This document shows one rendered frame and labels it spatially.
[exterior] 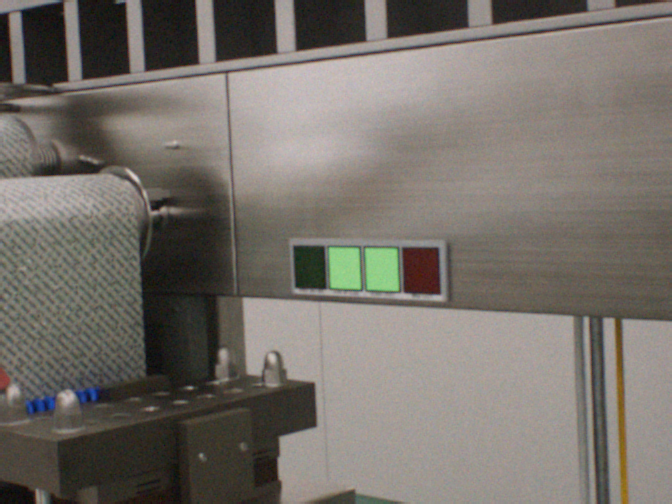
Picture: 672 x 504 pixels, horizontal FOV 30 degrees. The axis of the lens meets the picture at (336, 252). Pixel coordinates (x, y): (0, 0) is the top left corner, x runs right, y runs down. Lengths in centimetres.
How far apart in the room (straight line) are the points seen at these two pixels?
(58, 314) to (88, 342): 6
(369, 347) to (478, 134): 333
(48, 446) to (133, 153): 57
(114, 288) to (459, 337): 285
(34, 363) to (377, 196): 47
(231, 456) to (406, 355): 308
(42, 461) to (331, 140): 51
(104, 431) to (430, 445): 322
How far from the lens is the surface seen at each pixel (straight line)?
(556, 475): 428
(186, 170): 174
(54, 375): 162
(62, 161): 196
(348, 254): 152
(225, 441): 152
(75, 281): 163
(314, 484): 165
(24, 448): 145
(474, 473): 448
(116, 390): 160
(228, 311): 198
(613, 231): 131
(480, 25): 141
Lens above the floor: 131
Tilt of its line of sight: 4 degrees down
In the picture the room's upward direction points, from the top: 3 degrees counter-clockwise
